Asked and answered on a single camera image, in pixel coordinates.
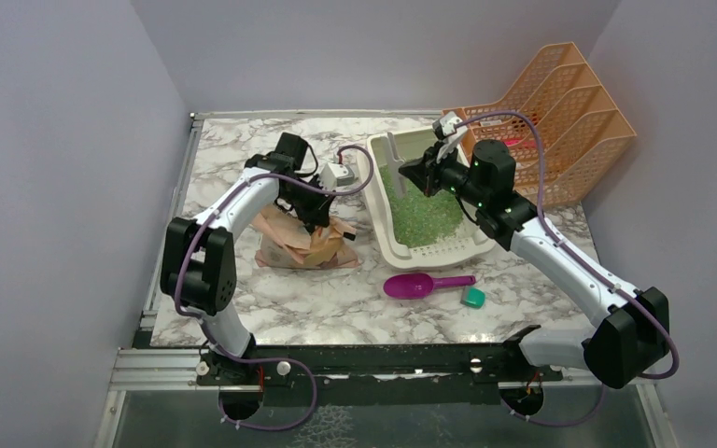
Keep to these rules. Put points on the green cat litter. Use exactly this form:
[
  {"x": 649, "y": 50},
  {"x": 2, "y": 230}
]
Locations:
[{"x": 418, "y": 220}]

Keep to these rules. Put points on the pink marker pen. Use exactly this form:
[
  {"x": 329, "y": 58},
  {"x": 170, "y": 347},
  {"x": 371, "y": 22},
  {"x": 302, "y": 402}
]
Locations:
[{"x": 529, "y": 143}]

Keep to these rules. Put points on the white plastic litter box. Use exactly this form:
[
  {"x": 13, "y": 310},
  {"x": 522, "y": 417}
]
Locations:
[{"x": 465, "y": 242}]

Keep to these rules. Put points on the orange cat litter bag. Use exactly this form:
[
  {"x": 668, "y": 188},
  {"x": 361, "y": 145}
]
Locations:
[{"x": 285, "y": 243}]

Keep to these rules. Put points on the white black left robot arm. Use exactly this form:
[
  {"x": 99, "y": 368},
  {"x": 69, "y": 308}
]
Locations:
[{"x": 198, "y": 261}]

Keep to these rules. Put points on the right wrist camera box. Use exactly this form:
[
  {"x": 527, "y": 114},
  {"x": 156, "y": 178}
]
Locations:
[{"x": 449, "y": 130}]

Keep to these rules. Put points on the black metal base rail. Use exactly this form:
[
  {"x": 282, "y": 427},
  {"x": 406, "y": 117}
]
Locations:
[{"x": 290, "y": 375}]

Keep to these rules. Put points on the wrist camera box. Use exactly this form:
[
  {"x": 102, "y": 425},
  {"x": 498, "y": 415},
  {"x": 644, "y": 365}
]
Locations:
[
  {"x": 449, "y": 130},
  {"x": 335, "y": 175}
]

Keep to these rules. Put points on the orange mesh file organizer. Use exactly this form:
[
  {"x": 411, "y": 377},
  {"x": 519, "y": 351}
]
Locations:
[{"x": 559, "y": 102}]

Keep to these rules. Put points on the magenta plastic litter scoop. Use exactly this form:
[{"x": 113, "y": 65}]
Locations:
[{"x": 414, "y": 286}]

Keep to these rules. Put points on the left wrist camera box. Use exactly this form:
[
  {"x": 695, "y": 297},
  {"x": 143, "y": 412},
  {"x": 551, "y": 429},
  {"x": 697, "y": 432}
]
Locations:
[{"x": 335, "y": 175}]

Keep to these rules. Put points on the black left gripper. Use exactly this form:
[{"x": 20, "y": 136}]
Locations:
[{"x": 317, "y": 214}]

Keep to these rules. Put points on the small green box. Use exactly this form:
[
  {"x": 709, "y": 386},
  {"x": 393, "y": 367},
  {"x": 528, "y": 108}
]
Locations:
[{"x": 472, "y": 297}]

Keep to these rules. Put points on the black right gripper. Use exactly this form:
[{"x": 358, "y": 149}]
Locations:
[{"x": 426, "y": 177}]

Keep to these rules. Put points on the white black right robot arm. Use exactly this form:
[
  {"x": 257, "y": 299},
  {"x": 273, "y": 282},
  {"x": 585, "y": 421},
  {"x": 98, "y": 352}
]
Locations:
[{"x": 629, "y": 326}]

